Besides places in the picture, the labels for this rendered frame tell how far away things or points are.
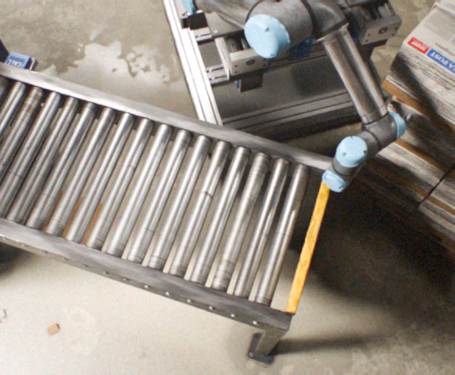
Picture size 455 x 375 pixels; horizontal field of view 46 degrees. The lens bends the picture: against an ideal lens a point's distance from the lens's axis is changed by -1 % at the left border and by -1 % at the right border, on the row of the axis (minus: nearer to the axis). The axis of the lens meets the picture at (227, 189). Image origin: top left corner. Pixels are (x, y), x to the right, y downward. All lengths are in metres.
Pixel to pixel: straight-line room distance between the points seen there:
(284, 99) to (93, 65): 1.03
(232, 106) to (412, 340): 1.27
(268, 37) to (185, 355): 1.40
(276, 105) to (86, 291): 1.17
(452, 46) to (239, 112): 1.07
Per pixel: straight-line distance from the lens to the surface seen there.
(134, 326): 2.36
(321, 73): 2.57
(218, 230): 1.58
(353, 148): 1.46
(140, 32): 2.98
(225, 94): 2.47
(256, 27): 1.41
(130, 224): 1.62
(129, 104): 1.78
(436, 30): 1.69
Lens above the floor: 2.30
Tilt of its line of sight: 68 degrees down
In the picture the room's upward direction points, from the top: straight up
